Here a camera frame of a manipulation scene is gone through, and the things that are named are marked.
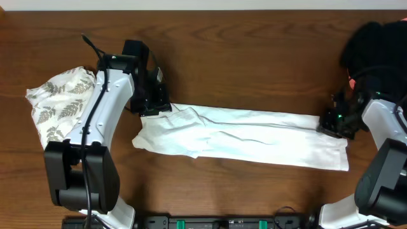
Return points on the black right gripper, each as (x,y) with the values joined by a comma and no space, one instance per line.
(325,126)

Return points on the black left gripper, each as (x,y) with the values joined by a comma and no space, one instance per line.
(161,104)

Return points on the white t-shirt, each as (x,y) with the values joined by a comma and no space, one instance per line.
(255,136)

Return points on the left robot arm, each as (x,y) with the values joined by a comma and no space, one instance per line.
(80,170)

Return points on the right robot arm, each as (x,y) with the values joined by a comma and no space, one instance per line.
(379,200)

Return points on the pink garment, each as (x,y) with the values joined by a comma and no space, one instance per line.
(351,83)

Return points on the black garment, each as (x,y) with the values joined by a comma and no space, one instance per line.
(378,52)

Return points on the fern print fabric bag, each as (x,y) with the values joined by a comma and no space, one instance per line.
(58,104)

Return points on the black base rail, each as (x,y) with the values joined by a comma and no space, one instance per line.
(280,221)

